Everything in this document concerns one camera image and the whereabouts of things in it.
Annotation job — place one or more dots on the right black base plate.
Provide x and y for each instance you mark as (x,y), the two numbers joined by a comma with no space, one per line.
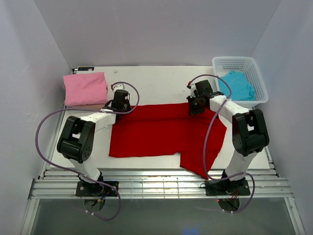
(227,187)

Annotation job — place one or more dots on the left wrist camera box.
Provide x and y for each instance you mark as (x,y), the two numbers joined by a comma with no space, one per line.
(117,87)

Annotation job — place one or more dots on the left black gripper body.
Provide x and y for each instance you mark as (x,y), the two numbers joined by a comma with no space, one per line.
(127,106)

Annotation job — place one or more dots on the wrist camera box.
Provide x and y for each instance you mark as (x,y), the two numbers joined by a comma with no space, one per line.
(192,88)
(117,87)

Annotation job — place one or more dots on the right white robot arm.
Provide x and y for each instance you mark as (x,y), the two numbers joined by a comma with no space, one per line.
(249,136)

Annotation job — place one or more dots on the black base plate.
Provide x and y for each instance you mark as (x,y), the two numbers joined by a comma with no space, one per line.
(85,189)
(227,187)

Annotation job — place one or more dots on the white plastic basket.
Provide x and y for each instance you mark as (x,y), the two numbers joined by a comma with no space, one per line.
(247,65)

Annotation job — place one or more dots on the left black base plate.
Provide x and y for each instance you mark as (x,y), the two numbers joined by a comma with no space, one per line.
(85,189)

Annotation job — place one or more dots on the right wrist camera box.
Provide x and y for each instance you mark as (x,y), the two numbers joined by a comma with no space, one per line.
(192,88)

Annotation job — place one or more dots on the pink folded t shirt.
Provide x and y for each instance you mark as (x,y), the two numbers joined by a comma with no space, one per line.
(85,89)

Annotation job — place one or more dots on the black label device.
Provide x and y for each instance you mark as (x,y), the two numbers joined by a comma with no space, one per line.
(75,70)

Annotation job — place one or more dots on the red t shirt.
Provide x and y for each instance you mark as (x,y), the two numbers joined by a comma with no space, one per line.
(167,129)

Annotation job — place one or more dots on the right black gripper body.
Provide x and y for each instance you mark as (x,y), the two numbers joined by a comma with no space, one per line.
(194,105)

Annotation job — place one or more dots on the aluminium frame rails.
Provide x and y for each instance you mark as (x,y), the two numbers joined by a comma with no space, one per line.
(155,178)

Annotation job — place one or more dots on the blue t shirt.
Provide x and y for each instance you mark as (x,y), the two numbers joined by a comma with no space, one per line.
(242,90)

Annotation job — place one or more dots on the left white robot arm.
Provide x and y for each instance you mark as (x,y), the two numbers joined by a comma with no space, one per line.
(77,137)

